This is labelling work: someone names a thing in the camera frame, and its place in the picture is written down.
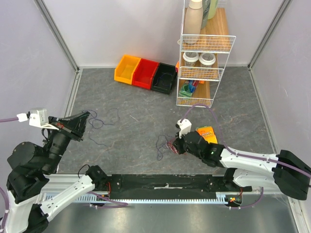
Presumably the beige bottle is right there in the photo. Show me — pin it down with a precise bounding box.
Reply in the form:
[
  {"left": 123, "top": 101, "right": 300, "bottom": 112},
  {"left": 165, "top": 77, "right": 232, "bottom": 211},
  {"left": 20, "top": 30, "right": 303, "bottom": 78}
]
[{"left": 183, "top": 0, "right": 203, "bottom": 45}]

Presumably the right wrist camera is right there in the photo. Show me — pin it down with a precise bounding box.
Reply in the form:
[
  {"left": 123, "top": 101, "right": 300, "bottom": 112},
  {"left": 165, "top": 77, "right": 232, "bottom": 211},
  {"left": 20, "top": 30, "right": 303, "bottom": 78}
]
[{"left": 176, "top": 118, "right": 192, "bottom": 138}]

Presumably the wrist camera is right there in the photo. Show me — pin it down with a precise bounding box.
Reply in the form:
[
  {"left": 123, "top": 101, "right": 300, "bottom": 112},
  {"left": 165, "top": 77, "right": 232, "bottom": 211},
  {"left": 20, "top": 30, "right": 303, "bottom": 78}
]
[
  {"left": 29, "top": 108, "right": 52, "bottom": 129},
  {"left": 176, "top": 118, "right": 192, "bottom": 138}
]

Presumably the blue red packet on shelf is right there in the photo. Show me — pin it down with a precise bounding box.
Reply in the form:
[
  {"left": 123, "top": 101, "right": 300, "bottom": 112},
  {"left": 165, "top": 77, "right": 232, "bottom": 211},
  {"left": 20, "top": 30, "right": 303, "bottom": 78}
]
[{"left": 189, "top": 80, "right": 204, "bottom": 88}]

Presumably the slotted cable duct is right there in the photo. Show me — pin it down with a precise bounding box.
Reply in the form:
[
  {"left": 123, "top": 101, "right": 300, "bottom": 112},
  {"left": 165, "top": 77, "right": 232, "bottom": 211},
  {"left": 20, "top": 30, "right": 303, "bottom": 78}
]
[{"left": 43, "top": 192, "right": 231, "bottom": 204}]

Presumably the red storage bin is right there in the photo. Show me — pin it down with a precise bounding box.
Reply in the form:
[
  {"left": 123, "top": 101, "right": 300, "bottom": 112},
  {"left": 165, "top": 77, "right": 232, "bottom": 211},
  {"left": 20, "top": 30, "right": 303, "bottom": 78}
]
[{"left": 132, "top": 58, "right": 159, "bottom": 90}]

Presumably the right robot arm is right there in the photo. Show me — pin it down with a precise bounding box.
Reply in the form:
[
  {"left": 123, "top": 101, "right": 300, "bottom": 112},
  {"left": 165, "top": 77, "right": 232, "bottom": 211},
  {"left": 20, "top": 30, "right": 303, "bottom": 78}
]
[{"left": 173, "top": 132, "right": 311, "bottom": 200}]

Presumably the grey-green bottle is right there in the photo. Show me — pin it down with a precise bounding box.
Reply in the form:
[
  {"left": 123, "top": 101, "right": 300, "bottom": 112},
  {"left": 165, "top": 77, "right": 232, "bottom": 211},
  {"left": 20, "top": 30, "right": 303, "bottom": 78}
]
[{"left": 201, "top": 0, "right": 211, "bottom": 29}]

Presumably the yellow storage bin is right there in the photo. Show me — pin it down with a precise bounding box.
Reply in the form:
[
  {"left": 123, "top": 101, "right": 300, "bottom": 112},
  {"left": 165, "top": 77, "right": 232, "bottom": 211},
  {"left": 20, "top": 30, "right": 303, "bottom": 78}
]
[{"left": 114, "top": 55, "right": 141, "bottom": 85}]

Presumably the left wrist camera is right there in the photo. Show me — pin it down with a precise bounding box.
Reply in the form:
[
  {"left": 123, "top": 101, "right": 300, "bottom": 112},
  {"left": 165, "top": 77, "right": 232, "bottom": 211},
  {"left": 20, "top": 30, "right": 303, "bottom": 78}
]
[{"left": 29, "top": 108, "right": 52, "bottom": 129}]

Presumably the white wire shelf rack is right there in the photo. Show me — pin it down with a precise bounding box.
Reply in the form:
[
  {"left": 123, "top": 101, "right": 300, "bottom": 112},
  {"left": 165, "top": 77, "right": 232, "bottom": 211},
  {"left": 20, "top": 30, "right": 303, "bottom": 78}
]
[{"left": 176, "top": 0, "right": 236, "bottom": 106}]

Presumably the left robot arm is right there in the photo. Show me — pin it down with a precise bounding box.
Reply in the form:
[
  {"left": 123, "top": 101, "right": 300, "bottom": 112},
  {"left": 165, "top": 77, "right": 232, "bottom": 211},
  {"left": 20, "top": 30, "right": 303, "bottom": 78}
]
[{"left": 0, "top": 108, "right": 107, "bottom": 233}]

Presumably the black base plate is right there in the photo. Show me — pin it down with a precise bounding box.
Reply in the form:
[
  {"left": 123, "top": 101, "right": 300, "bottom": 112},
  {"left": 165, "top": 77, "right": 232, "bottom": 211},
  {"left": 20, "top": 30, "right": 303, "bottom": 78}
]
[{"left": 79, "top": 173, "right": 252, "bottom": 200}]

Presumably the light green bottle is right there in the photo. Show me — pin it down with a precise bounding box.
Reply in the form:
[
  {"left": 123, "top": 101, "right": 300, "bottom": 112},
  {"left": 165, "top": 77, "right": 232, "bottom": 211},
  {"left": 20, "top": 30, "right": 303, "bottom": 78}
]
[{"left": 207, "top": 0, "right": 218, "bottom": 19}]

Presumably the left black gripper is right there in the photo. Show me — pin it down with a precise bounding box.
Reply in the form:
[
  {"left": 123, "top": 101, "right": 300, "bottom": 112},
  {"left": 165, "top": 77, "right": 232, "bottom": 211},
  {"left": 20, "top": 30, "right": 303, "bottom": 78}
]
[{"left": 44, "top": 110, "right": 92, "bottom": 172}]

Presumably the left paper cup with lid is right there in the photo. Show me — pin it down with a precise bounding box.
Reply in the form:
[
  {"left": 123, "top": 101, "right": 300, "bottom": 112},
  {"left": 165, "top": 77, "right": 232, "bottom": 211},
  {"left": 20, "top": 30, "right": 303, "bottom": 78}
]
[{"left": 183, "top": 51, "right": 199, "bottom": 67}]

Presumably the black storage bin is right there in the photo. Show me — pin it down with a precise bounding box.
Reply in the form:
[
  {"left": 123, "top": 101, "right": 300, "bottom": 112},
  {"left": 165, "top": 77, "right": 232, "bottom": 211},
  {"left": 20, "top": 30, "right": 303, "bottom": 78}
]
[{"left": 151, "top": 63, "right": 177, "bottom": 95}]

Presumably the orange green sponge pack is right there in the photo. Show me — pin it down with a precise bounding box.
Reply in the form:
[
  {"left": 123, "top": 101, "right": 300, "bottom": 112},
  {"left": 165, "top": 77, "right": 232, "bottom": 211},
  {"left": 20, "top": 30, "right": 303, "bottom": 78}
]
[{"left": 196, "top": 126, "right": 218, "bottom": 144}]

